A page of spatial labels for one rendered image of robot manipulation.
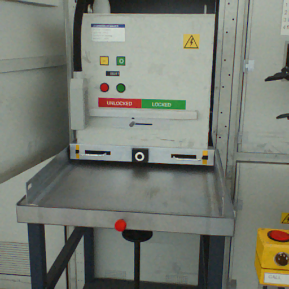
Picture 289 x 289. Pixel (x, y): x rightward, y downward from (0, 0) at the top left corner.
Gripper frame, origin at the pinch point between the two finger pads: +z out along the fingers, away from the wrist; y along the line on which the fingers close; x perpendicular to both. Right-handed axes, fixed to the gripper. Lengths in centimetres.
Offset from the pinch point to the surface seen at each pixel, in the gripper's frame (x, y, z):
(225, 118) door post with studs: -37.1, 4.2, -1.2
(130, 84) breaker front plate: -19, 18, 43
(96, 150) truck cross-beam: -35, 0, 57
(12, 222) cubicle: -96, -16, 93
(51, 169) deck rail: -24, -6, 75
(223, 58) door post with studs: -25.6, 26.9, -1.4
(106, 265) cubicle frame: -91, -46, 53
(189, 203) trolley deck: -0.6, -28.0, 39.1
